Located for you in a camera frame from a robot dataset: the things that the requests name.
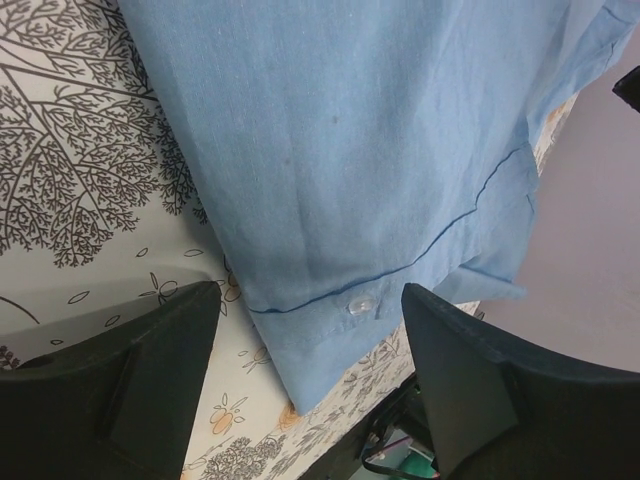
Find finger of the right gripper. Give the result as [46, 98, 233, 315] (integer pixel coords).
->
[612, 66, 640, 112]

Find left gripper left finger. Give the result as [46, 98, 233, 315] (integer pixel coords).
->
[1, 282, 221, 479]

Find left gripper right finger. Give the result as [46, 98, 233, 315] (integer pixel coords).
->
[401, 284, 639, 479]

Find light blue long sleeve shirt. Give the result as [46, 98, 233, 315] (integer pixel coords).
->
[119, 0, 639, 414]

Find floral table mat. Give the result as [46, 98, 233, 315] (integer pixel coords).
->
[0, 0, 581, 480]

